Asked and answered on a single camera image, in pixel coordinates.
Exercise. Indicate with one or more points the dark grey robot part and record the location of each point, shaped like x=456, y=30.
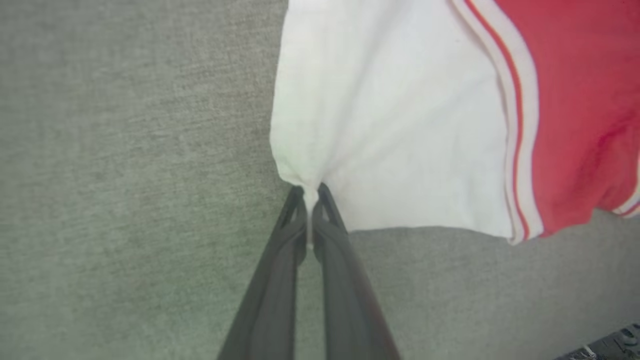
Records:
x=612, y=346

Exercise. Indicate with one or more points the red and white shirt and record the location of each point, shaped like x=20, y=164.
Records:
x=410, y=110

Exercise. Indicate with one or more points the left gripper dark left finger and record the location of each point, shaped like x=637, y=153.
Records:
x=272, y=300

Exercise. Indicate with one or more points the grey fabric sofa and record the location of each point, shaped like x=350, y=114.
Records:
x=125, y=175

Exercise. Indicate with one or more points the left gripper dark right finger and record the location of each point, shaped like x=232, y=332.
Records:
x=350, y=310

